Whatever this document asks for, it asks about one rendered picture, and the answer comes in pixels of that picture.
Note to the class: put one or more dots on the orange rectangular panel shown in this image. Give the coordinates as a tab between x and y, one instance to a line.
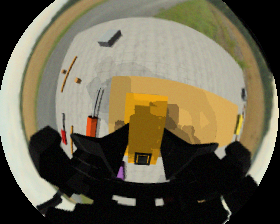
193	114

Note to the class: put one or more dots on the purple shallow tray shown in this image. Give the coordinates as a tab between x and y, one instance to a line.
121	175

